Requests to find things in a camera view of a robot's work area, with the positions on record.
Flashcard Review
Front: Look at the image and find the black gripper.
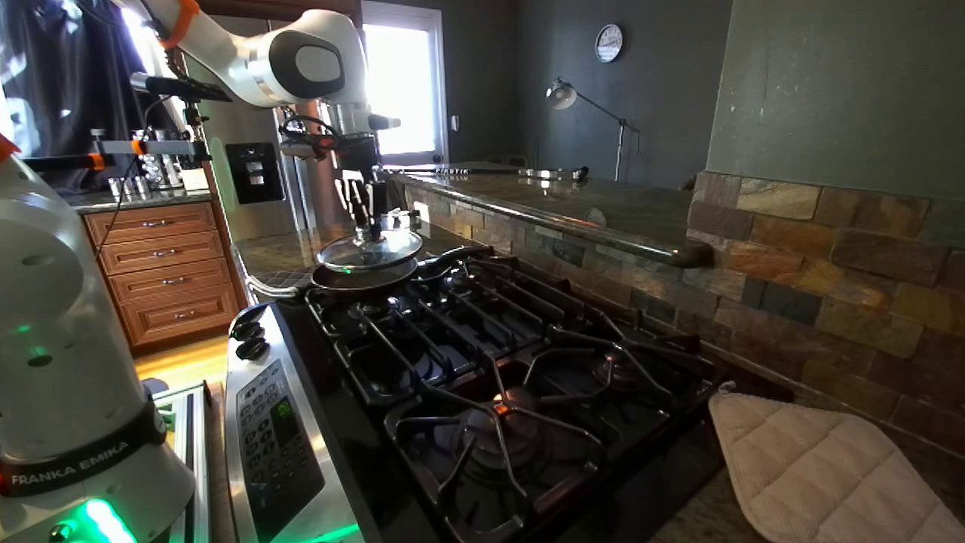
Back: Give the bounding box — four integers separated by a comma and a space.
337, 134, 408, 236

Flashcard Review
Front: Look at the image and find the glass lid with metal knob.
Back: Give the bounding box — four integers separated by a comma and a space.
313, 224, 427, 278

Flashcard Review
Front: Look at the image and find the black stove knob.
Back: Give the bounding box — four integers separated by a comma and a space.
236, 332, 275, 363
227, 298, 271, 342

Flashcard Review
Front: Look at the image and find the black gas stove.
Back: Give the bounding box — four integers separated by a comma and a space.
220, 252, 767, 543

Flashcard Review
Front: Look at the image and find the stainless steel refrigerator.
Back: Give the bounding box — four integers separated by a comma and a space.
163, 9, 405, 296

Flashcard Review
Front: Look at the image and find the bright window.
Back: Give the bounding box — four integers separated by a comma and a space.
358, 3, 447, 164

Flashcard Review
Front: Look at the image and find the granite bar counter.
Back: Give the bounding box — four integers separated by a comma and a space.
386, 164, 716, 273

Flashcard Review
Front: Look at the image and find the wooden drawer cabinet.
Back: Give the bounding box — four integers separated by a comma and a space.
68, 193, 249, 355

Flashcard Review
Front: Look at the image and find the metal desk lamp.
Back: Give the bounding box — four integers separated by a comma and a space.
540, 75, 642, 188

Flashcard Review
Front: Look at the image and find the dark hanging cloth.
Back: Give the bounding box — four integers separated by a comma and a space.
17, 0, 152, 154

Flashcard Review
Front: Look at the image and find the white quilted pot holder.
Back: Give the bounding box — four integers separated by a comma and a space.
706, 386, 965, 543

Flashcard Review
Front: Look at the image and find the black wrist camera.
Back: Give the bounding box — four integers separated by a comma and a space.
275, 114, 341, 159

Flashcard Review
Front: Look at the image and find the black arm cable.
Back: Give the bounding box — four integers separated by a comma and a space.
117, 0, 405, 164

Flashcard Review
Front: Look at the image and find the black camera mount rod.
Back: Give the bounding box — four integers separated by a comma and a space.
85, 101, 207, 164

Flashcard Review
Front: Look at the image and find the black stereo camera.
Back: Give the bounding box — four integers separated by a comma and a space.
125, 70, 237, 107

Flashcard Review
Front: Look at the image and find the orange strap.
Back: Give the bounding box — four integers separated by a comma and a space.
163, 0, 206, 50

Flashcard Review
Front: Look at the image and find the round wall clock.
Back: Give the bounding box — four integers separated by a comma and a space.
592, 21, 627, 66

